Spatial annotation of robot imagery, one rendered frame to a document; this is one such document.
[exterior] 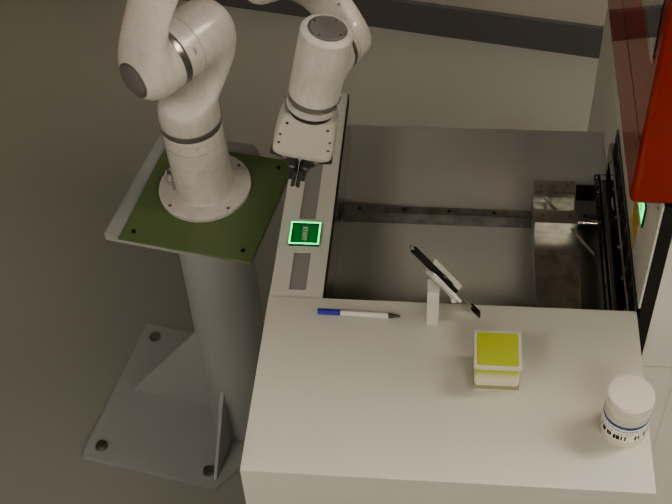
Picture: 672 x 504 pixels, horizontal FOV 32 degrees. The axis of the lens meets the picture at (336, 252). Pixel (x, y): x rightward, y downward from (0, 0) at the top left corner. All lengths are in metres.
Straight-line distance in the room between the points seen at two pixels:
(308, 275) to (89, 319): 1.37
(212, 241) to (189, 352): 0.64
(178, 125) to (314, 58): 0.50
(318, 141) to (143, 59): 0.36
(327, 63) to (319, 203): 0.45
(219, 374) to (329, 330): 0.84
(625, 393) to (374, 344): 0.42
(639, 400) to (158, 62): 0.98
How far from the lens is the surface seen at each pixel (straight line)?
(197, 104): 2.21
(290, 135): 1.92
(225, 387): 2.81
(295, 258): 2.09
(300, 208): 2.17
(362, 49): 1.88
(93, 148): 3.82
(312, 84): 1.82
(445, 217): 2.31
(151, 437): 3.04
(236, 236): 2.32
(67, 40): 4.29
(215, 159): 2.29
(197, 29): 2.13
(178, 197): 2.39
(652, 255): 1.92
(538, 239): 2.23
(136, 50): 2.09
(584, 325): 2.00
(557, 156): 2.49
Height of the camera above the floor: 2.50
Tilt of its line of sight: 48 degrees down
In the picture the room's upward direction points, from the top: 3 degrees counter-clockwise
